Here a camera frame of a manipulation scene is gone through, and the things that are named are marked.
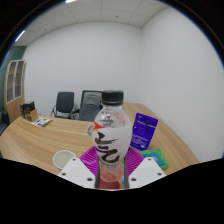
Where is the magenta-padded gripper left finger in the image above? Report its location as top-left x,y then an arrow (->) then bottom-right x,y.
57,147 -> 102,190

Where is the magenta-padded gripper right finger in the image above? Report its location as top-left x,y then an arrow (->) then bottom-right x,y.
124,146 -> 167,190

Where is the clear pink drink bottle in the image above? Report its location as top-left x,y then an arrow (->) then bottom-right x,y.
87,89 -> 133,188

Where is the flat teal box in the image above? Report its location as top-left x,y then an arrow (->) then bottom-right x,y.
146,153 -> 168,167

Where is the white ceramic mug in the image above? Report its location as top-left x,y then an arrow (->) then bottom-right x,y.
52,149 -> 78,171

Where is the folded green cloth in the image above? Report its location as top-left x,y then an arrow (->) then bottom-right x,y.
138,148 -> 170,171

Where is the purple standing package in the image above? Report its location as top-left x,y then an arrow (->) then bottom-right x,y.
129,112 -> 159,152

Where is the white green printed leaflet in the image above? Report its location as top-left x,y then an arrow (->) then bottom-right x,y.
30,117 -> 53,128

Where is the grey mesh office chair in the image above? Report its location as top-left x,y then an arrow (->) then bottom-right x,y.
69,89 -> 104,123

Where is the black office chair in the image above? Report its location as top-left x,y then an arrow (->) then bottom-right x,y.
50,91 -> 76,119

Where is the dark brown open carton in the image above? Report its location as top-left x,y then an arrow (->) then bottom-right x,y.
19,100 -> 39,123

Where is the black leather armchair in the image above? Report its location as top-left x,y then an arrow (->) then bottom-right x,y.
0,108 -> 11,136

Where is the wooden glass-door cabinet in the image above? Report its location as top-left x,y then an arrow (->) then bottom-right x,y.
3,59 -> 27,124

